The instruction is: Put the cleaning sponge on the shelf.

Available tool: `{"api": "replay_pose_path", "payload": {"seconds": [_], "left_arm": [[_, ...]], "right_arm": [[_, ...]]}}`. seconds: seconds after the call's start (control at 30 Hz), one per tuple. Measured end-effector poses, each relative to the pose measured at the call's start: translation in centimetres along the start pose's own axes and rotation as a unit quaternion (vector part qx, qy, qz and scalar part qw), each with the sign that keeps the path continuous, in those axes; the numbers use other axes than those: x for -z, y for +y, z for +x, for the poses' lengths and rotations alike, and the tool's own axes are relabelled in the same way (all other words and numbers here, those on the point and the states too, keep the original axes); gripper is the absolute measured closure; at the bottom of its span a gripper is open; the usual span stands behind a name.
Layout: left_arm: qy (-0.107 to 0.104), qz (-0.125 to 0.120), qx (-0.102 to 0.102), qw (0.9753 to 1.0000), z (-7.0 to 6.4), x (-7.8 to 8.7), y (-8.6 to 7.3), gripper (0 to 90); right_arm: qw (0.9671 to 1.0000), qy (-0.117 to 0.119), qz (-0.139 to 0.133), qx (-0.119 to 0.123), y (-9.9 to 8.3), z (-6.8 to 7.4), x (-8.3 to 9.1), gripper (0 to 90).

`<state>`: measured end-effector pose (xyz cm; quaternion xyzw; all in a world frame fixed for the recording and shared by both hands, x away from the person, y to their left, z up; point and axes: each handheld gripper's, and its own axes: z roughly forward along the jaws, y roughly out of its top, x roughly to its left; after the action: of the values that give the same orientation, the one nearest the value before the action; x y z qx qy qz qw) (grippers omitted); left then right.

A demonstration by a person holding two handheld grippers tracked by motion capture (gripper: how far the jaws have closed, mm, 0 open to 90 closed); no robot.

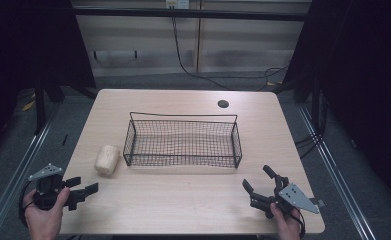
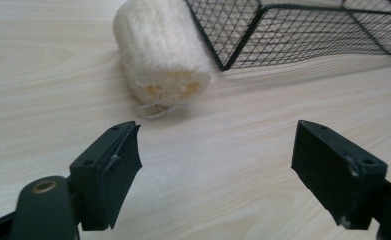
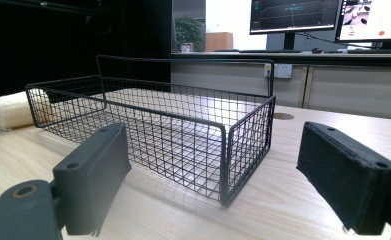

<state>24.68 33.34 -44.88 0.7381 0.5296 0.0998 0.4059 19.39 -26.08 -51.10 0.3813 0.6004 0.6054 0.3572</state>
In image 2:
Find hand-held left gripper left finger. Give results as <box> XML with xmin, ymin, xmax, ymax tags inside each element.
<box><xmin>68</xmin><ymin>120</ymin><xmax>143</xmax><ymax>232</ymax></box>

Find black wire mesh basket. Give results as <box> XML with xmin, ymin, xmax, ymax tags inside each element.
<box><xmin>183</xmin><ymin>0</ymin><xmax>391</xmax><ymax>72</ymax></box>

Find cream loofah sponge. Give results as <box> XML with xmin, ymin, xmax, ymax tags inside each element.
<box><xmin>112</xmin><ymin>0</ymin><xmax>213</xmax><ymax>120</ymax></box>

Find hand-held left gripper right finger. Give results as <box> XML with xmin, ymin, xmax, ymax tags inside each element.
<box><xmin>290</xmin><ymin>119</ymin><xmax>389</xmax><ymax>231</ymax></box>

